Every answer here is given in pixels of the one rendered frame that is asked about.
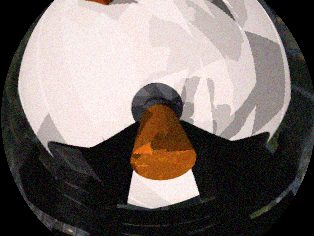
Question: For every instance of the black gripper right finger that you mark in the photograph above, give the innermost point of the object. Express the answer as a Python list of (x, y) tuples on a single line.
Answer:
[(216, 156)]

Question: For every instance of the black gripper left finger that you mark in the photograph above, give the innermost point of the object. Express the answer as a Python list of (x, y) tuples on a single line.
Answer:
[(108, 162)]

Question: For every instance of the black round pedestal with silver shaft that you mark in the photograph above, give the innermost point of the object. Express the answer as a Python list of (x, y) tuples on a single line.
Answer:
[(156, 93)]

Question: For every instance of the orange knob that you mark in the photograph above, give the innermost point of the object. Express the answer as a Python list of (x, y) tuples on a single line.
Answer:
[(162, 150)]

